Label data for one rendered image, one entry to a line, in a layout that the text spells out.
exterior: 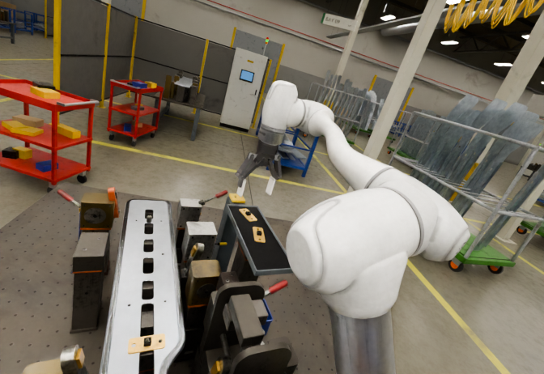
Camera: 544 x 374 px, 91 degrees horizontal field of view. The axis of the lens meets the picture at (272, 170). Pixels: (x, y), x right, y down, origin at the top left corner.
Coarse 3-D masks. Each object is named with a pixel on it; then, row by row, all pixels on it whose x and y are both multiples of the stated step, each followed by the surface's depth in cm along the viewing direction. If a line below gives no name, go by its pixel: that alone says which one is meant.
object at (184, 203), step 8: (184, 200) 121; (192, 200) 123; (184, 208) 116; (192, 208) 118; (200, 208) 120; (176, 216) 123; (184, 216) 118; (192, 216) 120; (176, 224) 121; (184, 224) 120; (176, 232) 124; (184, 232) 123; (176, 240) 123; (176, 248) 125
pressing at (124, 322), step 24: (144, 216) 112; (168, 216) 116; (120, 240) 96; (168, 240) 102; (120, 264) 86; (168, 264) 92; (120, 288) 78; (168, 288) 83; (120, 312) 71; (168, 312) 75; (120, 336) 66; (168, 336) 69; (120, 360) 61; (168, 360) 64
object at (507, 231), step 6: (540, 186) 480; (534, 192) 484; (540, 192) 486; (528, 198) 491; (534, 198) 490; (522, 204) 498; (528, 204) 493; (516, 210) 504; (528, 210) 499; (510, 222) 511; (516, 222) 506; (504, 228) 518; (510, 228) 510; (498, 234) 527; (504, 234) 516; (510, 234) 516; (504, 240) 512; (510, 240) 521
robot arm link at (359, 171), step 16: (320, 112) 92; (304, 128) 95; (320, 128) 91; (336, 128) 84; (336, 144) 69; (336, 160) 65; (352, 160) 61; (368, 160) 59; (352, 176) 60; (368, 176) 56
